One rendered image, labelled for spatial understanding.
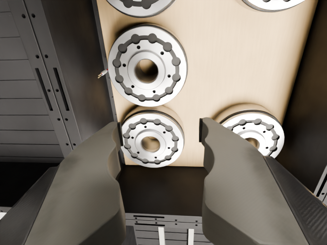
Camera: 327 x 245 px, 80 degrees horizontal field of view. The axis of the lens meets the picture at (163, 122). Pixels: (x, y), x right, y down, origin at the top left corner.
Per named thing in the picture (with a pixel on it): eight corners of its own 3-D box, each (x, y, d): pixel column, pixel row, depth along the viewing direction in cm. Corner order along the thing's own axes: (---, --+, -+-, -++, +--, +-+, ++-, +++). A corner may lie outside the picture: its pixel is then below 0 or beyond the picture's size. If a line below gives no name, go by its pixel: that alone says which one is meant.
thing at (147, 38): (101, 27, 23) (100, 28, 23) (187, 24, 22) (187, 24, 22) (116, 105, 28) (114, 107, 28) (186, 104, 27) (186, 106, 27)
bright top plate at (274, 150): (212, 113, 28) (212, 115, 27) (289, 109, 26) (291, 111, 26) (211, 168, 32) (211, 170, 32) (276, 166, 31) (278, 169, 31)
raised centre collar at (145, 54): (125, 50, 24) (123, 51, 23) (165, 49, 24) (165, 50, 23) (130, 89, 26) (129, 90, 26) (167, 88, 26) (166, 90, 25)
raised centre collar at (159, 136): (134, 127, 29) (133, 130, 29) (167, 129, 29) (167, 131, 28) (136, 153, 32) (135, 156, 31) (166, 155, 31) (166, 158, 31)
